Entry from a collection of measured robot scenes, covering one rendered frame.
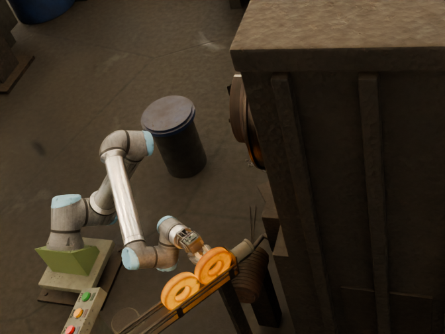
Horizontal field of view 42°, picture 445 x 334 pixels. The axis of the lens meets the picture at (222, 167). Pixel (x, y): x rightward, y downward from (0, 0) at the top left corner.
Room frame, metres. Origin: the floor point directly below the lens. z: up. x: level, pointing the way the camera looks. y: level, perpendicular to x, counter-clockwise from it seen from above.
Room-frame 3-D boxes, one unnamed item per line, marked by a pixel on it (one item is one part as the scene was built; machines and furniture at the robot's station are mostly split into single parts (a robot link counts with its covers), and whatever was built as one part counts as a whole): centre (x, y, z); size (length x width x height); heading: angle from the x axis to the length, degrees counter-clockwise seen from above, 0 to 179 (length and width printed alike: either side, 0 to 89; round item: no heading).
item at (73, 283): (2.05, 0.91, 0.10); 0.32 x 0.32 x 0.04; 61
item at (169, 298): (1.24, 0.29, 0.72); 0.16 x 0.03 x 0.16; 115
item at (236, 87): (1.66, -0.16, 1.11); 0.28 x 0.06 x 0.28; 150
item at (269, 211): (1.40, -0.14, 0.68); 0.11 x 0.08 x 0.24; 60
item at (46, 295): (2.05, 0.91, 0.04); 0.40 x 0.40 x 0.08; 61
